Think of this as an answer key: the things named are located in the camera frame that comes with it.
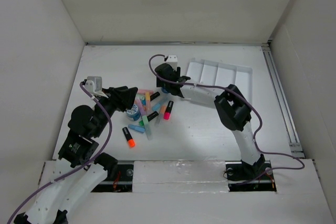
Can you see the pastel purple highlighter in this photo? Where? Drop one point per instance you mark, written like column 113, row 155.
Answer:
column 142, row 111

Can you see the pastel green clear highlighter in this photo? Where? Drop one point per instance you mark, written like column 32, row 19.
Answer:
column 147, row 127

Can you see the aluminium rail right side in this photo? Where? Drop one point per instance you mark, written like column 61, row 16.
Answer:
column 292, row 136

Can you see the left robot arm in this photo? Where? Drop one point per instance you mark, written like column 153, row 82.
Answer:
column 80, row 165

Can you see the blue tape roll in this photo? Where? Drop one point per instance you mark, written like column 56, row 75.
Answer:
column 133, row 114
column 164, row 90

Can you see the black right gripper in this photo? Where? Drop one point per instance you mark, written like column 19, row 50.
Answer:
column 159, row 83

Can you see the black green highlighter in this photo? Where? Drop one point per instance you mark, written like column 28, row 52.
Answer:
column 149, row 117

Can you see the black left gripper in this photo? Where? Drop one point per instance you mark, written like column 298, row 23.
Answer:
column 122, row 97

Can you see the pastel yellow clear highlighter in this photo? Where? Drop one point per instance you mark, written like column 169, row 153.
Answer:
column 148, row 102

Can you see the pastel pink highlighter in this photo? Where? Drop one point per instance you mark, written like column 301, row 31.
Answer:
column 143, row 92

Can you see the white divided organizer tray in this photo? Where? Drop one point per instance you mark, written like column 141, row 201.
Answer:
column 213, row 73

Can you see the pastel orange clear highlighter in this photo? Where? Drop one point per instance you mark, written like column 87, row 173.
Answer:
column 160, row 115

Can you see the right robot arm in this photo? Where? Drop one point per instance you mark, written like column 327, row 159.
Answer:
column 232, row 108

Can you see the black orange highlighter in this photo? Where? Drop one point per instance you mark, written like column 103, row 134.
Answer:
column 128, row 137

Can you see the pastel blue clear highlighter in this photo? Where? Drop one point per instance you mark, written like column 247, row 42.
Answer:
column 158, row 105

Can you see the pastel green short highlighter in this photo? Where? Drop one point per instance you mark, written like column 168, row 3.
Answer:
column 141, row 97

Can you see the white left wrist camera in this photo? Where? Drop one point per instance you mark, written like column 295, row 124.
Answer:
column 93, row 85

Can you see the black blue highlighter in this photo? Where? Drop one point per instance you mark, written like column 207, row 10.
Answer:
column 154, row 96

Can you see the pastel blue short highlighter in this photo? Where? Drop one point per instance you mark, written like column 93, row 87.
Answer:
column 136, row 128

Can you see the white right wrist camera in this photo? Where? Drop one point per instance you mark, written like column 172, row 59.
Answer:
column 172, row 61

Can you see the aluminium rail back edge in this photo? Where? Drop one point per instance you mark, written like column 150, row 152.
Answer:
column 167, row 43

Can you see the black pink highlighter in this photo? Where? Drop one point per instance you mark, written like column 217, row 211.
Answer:
column 168, row 110

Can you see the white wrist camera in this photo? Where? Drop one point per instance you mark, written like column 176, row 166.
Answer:
column 93, row 85
column 172, row 61

